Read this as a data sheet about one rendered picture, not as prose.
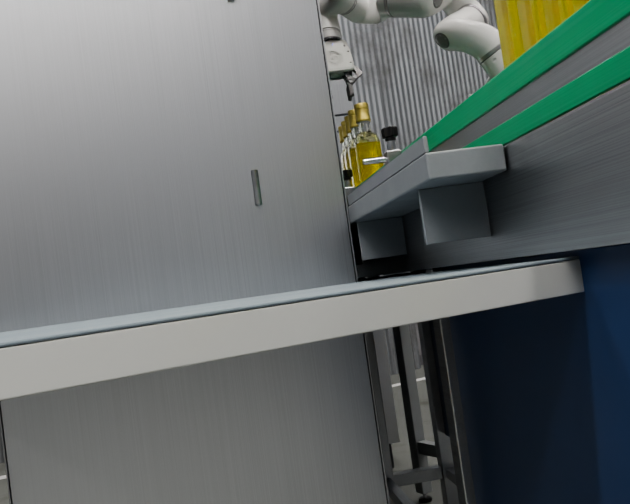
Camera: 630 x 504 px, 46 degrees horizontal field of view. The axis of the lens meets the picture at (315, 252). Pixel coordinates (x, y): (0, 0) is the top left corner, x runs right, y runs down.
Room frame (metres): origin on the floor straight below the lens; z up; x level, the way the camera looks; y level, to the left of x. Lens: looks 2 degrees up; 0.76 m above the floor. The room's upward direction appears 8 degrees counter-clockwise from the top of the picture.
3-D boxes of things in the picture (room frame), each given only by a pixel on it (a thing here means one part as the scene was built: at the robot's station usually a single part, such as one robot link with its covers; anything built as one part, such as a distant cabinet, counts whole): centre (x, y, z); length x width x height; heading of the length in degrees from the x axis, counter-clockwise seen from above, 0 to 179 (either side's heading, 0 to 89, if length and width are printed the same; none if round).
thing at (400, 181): (1.26, -0.11, 0.84); 0.95 x 0.09 x 0.11; 8
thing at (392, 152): (1.29, -0.14, 0.94); 0.07 x 0.04 x 0.13; 98
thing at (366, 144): (1.75, -0.16, 0.99); 0.06 x 0.06 x 0.21; 7
